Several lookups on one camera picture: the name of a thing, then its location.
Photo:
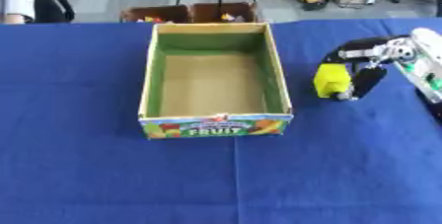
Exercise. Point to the yellow block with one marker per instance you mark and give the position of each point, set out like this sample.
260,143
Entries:
331,80

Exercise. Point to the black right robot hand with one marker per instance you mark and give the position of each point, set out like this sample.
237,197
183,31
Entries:
368,50

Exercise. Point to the brown cardboard box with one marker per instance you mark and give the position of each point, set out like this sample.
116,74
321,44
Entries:
224,12
155,14

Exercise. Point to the cardboard box with green inside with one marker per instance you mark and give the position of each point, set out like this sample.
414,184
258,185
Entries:
213,83

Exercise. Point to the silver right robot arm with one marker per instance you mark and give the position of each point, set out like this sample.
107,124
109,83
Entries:
423,60

